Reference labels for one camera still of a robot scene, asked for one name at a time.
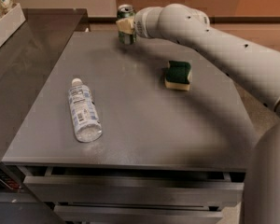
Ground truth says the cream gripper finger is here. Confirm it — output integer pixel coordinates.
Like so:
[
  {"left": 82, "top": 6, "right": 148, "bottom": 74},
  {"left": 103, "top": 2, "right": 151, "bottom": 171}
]
[{"left": 116, "top": 17, "right": 135, "bottom": 35}]

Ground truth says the green soda can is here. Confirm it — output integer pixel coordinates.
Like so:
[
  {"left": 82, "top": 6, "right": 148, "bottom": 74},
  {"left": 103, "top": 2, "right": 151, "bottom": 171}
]
[{"left": 117, "top": 4, "right": 136, "bottom": 45}]

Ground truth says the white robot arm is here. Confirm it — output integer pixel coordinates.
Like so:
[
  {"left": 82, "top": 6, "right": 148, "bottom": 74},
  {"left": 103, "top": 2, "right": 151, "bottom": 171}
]
[{"left": 117, "top": 4, "right": 280, "bottom": 224}]

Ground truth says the green and yellow sponge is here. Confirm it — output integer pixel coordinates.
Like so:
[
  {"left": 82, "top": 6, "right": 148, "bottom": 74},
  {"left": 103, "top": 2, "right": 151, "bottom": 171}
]
[{"left": 164, "top": 61, "right": 191, "bottom": 91}]

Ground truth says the clear plastic water bottle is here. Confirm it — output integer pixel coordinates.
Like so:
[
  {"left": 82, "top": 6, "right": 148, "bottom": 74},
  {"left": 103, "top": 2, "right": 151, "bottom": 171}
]
[{"left": 68, "top": 78, "right": 103, "bottom": 143}]

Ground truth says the dark side counter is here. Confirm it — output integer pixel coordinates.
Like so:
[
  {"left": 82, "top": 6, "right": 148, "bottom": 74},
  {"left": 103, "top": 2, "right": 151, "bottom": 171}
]
[{"left": 0, "top": 8, "right": 89, "bottom": 161}]

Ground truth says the white snack box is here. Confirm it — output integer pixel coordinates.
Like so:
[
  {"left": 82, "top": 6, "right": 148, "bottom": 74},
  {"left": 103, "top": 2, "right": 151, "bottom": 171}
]
[{"left": 0, "top": 4, "right": 26, "bottom": 48}]

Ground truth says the upper grey drawer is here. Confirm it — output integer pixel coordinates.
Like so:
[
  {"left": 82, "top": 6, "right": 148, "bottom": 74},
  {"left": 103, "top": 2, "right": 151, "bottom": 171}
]
[{"left": 24, "top": 175, "right": 244, "bottom": 208}]

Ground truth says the grey drawer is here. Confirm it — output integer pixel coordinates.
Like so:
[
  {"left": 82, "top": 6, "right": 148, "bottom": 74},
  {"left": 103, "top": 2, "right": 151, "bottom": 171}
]
[
  {"left": 24, "top": 175, "right": 244, "bottom": 208},
  {"left": 54, "top": 205, "right": 222, "bottom": 224}
]

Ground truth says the lower grey drawer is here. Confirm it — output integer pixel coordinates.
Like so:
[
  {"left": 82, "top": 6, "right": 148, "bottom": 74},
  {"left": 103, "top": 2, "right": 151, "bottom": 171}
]
[{"left": 54, "top": 205, "right": 222, "bottom": 224}]

